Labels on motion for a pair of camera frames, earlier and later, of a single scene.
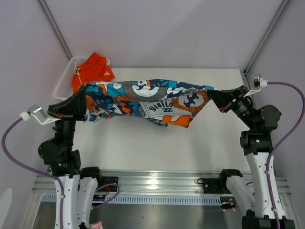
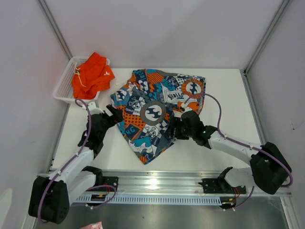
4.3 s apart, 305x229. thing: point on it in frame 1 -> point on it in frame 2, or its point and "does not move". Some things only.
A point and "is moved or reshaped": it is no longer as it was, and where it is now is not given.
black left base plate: x=105 y=180 does not move
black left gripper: x=74 y=106 -> x=116 y=116
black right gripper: x=224 y=98 -> x=176 y=122
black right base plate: x=215 y=186 does not move
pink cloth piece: x=98 y=225 does not move
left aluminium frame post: x=45 y=8 does not move
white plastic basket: x=63 y=89 does not move
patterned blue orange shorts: x=171 y=102 is moved or reshaped
